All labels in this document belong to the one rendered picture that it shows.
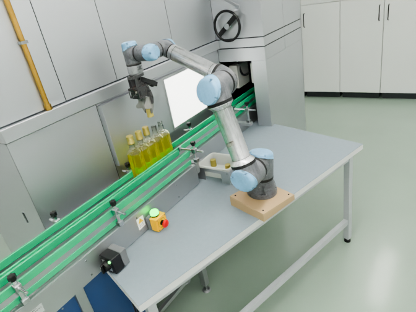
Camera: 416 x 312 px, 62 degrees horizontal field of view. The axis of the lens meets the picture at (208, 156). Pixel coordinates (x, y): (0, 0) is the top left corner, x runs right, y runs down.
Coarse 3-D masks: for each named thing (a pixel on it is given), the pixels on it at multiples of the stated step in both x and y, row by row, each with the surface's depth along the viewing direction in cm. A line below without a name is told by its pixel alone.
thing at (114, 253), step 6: (114, 246) 148; (120, 246) 148; (102, 252) 146; (108, 252) 146; (114, 252) 145; (120, 252) 145; (102, 258) 145; (108, 258) 142; (114, 258) 142; (120, 258) 145; (126, 258) 148; (114, 264) 142; (120, 264) 145; (126, 264) 148; (114, 270) 144; (120, 270) 146
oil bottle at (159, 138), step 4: (152, 136) 186; (156, 136) 185; (160, 136) 187; (156, 140) 185; (160, 140) 187; (160, 144) 188; (164, 144) 190; (160, 148) 188; (164, 148) 190; (160, 152) 188; (164, 152) 191; (160, 156) 189; (164, 156) 191
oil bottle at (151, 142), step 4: (144, 140) 183; (148, 140) 182; (152, 140) 183; (148, 144) 181; (152, 144) 183; (156, 144) 185; (152, 148) 183; (156, 148) 185; (152, 152) 183; (156, 152) 186; (152, 156) 184; (156, 156) 186; (156, 160) 186
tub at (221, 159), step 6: (210, 156) 212; (216, 156) 212; (222, 156) 209; (228, 156) 207; (204, 162) 207; (216, 162) 214; (222, 162) 211; (228, 162) 209; (210, 168) 197; (216, 168) 194; (222, 168) 193; (228, 168) 192
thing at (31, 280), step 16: (176, 160) 184; (160, 176) 174; (144, 192) 167; (112, 208) 152; (128, 208) 159; (96, 224) 145; (112, 224) 152; (80, 240) 139; (96, 240) 146; (48, 256) 129; (64, 256) 134; (32, 272) 124; (48, 272) 129; (32, 288) 124; (0, 304) 116; (16, 304) 120
